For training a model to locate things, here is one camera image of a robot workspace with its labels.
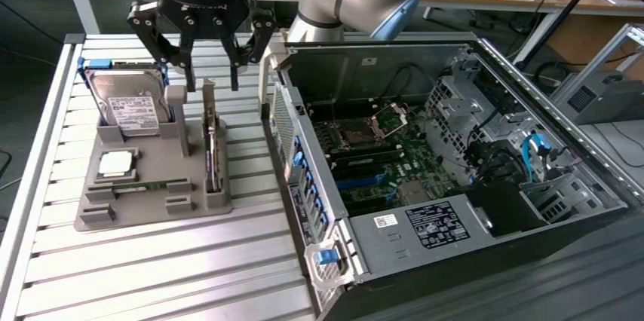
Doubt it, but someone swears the perforated metal disk bay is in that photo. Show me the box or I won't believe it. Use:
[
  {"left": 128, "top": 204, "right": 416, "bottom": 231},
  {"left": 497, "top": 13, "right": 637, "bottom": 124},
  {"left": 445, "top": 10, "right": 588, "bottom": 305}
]
[{"left": 424, "top": 53, "right": 519, "bottom": 151}]

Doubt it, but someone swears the black installed RAM stick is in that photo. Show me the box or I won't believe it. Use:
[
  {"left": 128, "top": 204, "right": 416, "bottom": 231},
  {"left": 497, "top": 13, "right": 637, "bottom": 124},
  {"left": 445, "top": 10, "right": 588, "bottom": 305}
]
[{"left": 328, "top": 147, "right": 406, "bottom": 171}]

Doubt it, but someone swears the grey computer tower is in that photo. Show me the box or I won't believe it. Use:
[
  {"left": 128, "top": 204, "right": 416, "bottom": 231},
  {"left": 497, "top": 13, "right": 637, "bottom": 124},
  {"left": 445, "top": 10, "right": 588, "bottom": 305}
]
[{"left": 550, "top": 70, "right": 644, "bottom": 126}]

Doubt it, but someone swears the blue case latch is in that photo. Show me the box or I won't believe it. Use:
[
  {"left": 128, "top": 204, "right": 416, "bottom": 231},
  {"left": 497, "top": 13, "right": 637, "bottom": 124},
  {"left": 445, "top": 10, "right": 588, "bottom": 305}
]
[{"left": 311, "top": 248, "right": 336, "bottom": 268}]

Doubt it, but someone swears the grey power supply unit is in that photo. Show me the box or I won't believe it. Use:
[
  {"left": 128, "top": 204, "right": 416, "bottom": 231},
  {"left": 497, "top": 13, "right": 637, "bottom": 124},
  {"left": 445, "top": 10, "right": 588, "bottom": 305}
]
[{"left": 346, "top": 185, "right": 549, "bottom": 284}]

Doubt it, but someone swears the coiled black cable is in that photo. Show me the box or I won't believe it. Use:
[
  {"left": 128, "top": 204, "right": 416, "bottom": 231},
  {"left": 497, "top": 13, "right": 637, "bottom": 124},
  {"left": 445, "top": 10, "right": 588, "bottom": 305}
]
[{"left": 531, "top": 60, "right": 573, "bottom": 90}]

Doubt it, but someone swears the open metal socket cover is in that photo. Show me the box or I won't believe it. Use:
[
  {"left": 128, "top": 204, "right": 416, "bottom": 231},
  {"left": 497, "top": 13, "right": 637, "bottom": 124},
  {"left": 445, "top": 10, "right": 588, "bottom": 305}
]
[{"left": 368, "top": 102, "right": 411, "bottom": 138}]

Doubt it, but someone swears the grey metal disk bay bracket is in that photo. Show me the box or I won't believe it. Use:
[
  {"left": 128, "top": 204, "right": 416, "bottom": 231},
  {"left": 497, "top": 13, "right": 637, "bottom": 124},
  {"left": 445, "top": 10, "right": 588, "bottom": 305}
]
[{"left": 517, "top": 173, "right": 608, "bottom": 224}]

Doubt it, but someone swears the silver hard disk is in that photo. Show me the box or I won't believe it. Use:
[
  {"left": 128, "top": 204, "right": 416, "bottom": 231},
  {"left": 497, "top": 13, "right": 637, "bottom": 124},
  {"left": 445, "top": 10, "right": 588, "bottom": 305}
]
[{"left": 82, "top": 68, "right": 167, "bottom": 137}]

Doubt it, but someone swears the blue expansion slot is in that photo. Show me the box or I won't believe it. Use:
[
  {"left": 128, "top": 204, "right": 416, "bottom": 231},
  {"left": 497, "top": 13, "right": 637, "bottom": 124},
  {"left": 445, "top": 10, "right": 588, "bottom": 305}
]
[{"left": 335, "top": 173, "right": 386, "bottom": 190}]

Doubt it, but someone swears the graphics card with metal bracket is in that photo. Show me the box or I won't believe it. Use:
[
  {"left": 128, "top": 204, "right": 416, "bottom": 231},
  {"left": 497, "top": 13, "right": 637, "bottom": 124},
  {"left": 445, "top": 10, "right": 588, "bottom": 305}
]
[{"left": 200, "top": 78, "right": 225, "bottom": 193}]

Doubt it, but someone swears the CPU socket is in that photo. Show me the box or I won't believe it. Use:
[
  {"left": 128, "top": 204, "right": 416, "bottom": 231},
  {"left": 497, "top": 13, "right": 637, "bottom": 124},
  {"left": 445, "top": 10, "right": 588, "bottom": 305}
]
[{"left": 334, "top": 119, "right": 383, "bottom": 148}]

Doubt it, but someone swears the silver CPU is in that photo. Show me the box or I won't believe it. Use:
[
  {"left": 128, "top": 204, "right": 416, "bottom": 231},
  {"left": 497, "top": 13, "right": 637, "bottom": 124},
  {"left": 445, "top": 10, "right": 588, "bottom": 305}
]
[{"left": 97, "top": 151, "right": 137, "bottom": 181}]

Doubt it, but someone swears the green motherboard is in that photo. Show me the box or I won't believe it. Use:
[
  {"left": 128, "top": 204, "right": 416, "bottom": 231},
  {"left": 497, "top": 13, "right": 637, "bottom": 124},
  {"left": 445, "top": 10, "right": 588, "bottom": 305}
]
[{"left": 308, "top": 104, "right": 454, "bottom": 216}]

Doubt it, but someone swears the grey parts rack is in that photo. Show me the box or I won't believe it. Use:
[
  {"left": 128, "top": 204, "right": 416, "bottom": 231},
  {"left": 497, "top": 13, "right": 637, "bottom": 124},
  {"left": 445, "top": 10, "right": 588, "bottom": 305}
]
[{"left": 73, "top": 85, "right": 235, "bottom": 232}]

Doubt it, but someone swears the blue wire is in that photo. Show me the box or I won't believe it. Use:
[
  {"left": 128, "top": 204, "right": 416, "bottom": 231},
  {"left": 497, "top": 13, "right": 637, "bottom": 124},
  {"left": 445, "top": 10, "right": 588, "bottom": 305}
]
[{"left": 519, "top": 130, "right": 549, "bottom": 186}]

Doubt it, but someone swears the black wire bundle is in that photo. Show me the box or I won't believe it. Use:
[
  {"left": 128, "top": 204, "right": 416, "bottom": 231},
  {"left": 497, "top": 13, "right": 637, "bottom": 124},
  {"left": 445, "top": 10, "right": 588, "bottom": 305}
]
[{"left": 462, "top": 127, "right": 529, "bottom": 188}]

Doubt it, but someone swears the green RAM stick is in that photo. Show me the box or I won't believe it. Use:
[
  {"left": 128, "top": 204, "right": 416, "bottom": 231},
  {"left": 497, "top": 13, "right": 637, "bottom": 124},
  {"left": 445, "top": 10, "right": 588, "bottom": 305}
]
[{"left": 111, "top": 181, "right": 169, "bottom": 192}]

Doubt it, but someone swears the open grey PC case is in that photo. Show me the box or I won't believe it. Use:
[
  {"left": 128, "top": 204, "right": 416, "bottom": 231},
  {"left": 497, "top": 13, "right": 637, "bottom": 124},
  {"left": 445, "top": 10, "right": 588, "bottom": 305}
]
[{"left": 256, "top": 32, "right": 637, "bottom": 321}]

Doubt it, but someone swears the blue disk caddy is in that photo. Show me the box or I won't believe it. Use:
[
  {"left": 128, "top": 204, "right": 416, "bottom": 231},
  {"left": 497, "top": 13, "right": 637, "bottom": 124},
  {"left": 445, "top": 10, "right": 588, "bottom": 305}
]
[{"left": 77, "top": 57, "right": 177, "bottom": 128}]

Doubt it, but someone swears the aluminium profile frame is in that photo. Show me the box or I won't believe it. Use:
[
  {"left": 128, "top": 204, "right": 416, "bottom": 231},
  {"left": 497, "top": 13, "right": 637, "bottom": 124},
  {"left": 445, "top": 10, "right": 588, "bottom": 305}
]
[{"left": 577, "top": 22, "right": 644, "bottom": 73}]

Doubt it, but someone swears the silver chipset heatsink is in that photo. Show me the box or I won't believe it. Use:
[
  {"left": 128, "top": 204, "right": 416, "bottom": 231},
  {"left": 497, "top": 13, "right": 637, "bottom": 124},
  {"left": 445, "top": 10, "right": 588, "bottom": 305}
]
[{"left": 399, "top": 180, "right": 437, "bottom": 203}]

